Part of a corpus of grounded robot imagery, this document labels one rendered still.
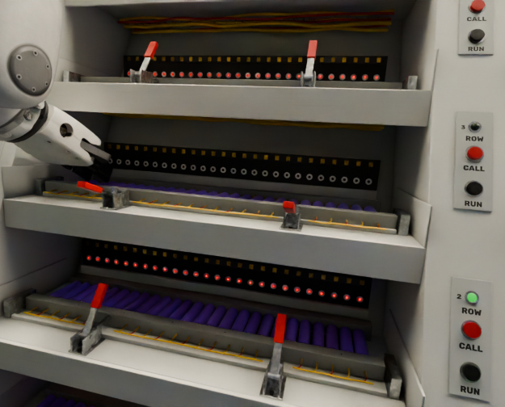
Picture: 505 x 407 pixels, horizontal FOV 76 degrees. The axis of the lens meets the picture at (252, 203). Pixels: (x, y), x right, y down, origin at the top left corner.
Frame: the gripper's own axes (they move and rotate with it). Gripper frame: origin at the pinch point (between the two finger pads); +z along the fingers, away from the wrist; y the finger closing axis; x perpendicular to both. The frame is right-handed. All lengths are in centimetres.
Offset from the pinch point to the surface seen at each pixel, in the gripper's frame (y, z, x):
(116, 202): -10.3, -5.0, 7.1
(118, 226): -11.6, -4.7, 10.5
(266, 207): -31.8, -1.6, 4.2
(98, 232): -8.2, -4.1, 11.6
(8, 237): 8.6, -2.4, 14.1
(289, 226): -35.9, -4.7, 7.6
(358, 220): -44.7, -1.2, 4.5
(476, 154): -57, -8, -3
